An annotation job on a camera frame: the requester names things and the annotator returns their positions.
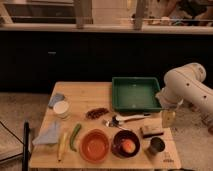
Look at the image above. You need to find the dark red grape bunch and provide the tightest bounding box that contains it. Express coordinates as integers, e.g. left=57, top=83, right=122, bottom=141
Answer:
left=86, top=108, right=109, bottom=119

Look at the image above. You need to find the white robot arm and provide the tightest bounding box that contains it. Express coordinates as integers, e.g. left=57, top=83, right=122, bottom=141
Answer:
left=156, top=63, right=213, bottom=135

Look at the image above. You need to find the small metal cup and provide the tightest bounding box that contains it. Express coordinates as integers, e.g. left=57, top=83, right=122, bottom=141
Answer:
left=148, top=137, right=165, bottom=155

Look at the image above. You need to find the white paper cup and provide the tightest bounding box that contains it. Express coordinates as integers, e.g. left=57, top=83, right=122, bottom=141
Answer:
left=53, top=101, right=69, bottom=119

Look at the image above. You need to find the white spoon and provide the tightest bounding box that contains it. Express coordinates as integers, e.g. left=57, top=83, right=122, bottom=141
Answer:
left=115, top=114, right=151, bottom=121

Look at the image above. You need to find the green plastic tray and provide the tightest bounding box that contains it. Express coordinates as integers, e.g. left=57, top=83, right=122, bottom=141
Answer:
left=112, top=77, right=162, bottom=112

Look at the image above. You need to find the orange fruit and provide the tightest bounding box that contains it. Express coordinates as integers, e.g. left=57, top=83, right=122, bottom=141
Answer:
left=122, top=139, right=136, bottom=153

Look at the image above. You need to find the dark bowl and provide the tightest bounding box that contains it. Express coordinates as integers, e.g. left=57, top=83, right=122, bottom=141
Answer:
left=111, top=130, right=140, bottom=158

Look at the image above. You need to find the orange plastic bowl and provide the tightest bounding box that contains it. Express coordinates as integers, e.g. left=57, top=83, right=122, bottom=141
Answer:
left=79, top=129, right=110, bottom=164

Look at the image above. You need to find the green chili pepper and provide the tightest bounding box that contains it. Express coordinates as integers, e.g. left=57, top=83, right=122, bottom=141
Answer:
left=70, top=123, right=82, bottom=152

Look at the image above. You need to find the yellow corn cob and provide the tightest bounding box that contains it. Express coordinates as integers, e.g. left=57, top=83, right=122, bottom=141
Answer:
left=57, top=132, right=68, bottom=162

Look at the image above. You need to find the light blue cloth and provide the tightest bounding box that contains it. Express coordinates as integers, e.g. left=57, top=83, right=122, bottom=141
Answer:
left=32, top=121, right=60, bottom=145

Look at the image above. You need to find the black pole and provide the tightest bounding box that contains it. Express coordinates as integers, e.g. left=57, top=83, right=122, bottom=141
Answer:
left=22, top=122, right=30, bottom=171

